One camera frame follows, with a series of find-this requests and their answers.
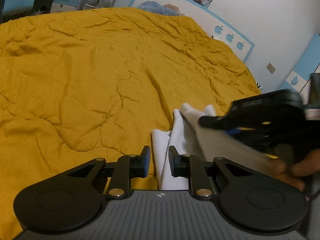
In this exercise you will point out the mustard yellow quilt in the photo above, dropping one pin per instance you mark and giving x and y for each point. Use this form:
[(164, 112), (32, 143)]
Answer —
[(93, 84)]

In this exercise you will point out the blue white wardrobe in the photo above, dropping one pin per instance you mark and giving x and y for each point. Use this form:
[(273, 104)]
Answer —
[(300, 77)]

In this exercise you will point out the blue pillow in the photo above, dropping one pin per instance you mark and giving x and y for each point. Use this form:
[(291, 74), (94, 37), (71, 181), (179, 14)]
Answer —
[(156, 8)]

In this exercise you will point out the person right hand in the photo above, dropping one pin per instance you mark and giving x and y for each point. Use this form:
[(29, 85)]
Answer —
[(293, 174)]

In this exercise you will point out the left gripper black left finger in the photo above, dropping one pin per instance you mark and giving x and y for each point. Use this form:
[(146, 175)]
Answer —
[(124, 170)]

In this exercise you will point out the wall switch plate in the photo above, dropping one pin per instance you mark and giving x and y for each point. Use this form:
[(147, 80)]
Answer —
[(270, 68)]

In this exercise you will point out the white t-shirt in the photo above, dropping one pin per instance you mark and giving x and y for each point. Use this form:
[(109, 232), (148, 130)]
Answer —
[(188, 137)]

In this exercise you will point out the white blue headboard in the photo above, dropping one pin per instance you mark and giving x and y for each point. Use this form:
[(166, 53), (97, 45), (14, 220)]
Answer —
[(212, 24)]

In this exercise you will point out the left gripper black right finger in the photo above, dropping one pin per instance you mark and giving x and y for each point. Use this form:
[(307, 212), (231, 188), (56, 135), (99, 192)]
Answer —
[(191, 167)]

